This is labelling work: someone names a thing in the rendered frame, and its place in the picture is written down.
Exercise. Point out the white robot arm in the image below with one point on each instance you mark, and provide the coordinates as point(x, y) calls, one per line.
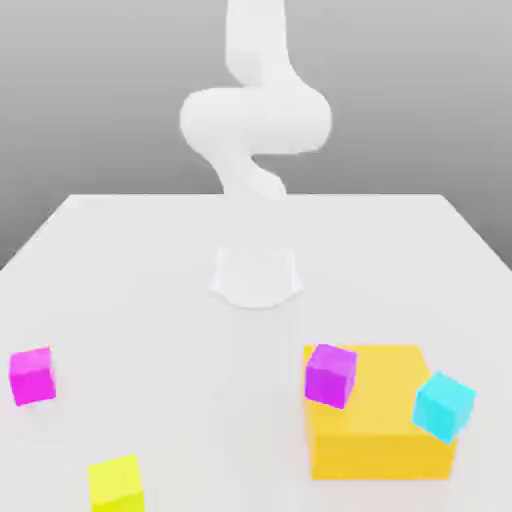
point(256, 120)

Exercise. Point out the small purple cube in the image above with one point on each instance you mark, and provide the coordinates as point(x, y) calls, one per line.
point(330, 378)

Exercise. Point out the small cyan cube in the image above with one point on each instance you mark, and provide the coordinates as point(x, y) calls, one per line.
point(443, 408)

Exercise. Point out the small magenta cube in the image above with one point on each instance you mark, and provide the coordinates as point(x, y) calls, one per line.
point(32, 378)

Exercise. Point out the small yellow cube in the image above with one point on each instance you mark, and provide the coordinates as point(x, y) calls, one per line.
point(116, 486)

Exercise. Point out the large orange box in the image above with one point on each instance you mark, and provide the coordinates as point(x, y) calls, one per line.
point(380, 440)

